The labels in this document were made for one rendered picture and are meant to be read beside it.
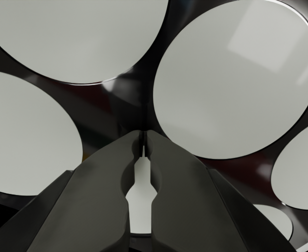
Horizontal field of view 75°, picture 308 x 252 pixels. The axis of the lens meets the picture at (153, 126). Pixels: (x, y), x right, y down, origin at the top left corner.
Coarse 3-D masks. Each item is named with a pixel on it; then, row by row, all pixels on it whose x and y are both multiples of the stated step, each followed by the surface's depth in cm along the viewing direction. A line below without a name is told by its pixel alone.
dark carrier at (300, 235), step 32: (192, 0) 10; (224, 0) 10; (288, 0) 10; (160, 32) 11; (0, 64) 11; (64, 96) 12; (96, 96) 12; (128, 96) 12; (96, 128) 13; (128, 128) 13; (160, 128) 14; (224, 160) 15; (256, 160) 15; (0, 192) 16; (256, 192) 17
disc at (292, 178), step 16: (304, 128) 14; (288, 144) 14; (304, 144) 14; (288, 160) 15; (304, 160) 15; (272, 176) 16; (288, 176) 16; (304, 176) 16; (288, 192) 17; (304, 192) 17; (304, 208) 18
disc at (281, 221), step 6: (258, 204) 17; (264, 210) 18; (270, 210) 18; (276, 210) 18; (270, 216) 18; (276, 216) 18; (282, 216) 18; (276, 222) 19; (282, 222) 19; (288, 222) 19; (282, 228) 19; (288, 228) 19; (288, 234) 19
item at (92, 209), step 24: (120, 144) 10; (96, 168) 9; (120, 168) 9; (72, 192) 7; (96, 192) 7; (120, 192) 7; (48, 216) 7; (72, 216) 7; (96, 216) 7; (120, 216) 7; (48, 240) 6; (72, 240) 6; (96, 240) 6; (120, 240) 6
